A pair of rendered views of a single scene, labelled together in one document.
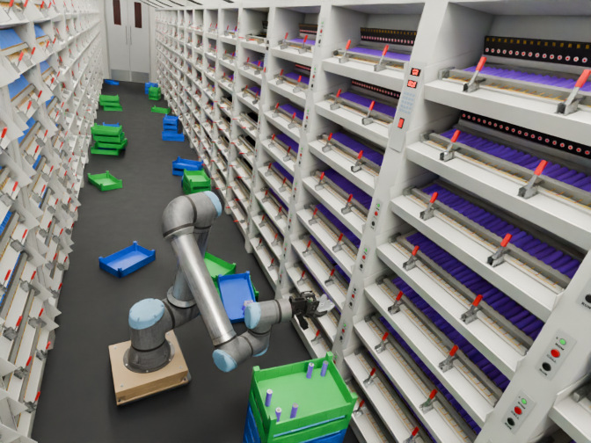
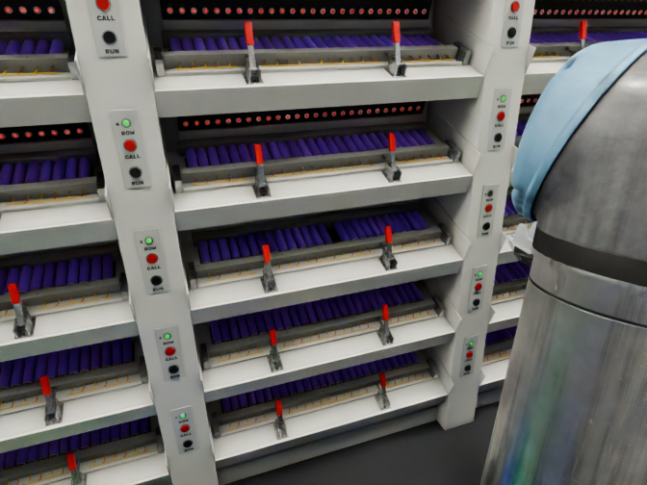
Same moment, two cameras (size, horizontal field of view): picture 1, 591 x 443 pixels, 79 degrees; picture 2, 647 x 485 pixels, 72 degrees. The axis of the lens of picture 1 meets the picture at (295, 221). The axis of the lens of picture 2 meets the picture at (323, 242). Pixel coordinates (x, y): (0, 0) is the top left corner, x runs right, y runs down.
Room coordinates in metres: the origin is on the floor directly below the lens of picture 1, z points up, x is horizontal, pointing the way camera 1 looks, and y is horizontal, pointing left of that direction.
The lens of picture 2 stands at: (1.47, 0.68, 0.96)
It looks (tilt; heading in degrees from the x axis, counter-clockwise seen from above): 23 degrees down; 279
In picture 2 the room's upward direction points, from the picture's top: 1 degrees counter-clockwise
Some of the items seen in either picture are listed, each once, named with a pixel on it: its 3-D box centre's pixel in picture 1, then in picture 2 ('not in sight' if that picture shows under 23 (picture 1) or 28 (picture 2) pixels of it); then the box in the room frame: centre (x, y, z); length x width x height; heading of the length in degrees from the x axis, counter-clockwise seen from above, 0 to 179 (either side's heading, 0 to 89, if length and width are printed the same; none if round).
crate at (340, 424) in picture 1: (298, 405); not in sight; (0.85, -0.12, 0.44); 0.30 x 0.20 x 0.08; 116
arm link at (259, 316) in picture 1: (262, 314); not in sight; (1.08, 0.07, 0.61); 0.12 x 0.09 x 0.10; 118
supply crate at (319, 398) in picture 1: (302, 389); not in sight; (0.85, -0.12, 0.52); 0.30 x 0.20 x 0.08; 116
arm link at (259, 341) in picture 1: (256, 337); not in sight; (1.06, 0.08, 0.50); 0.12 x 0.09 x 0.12; 144
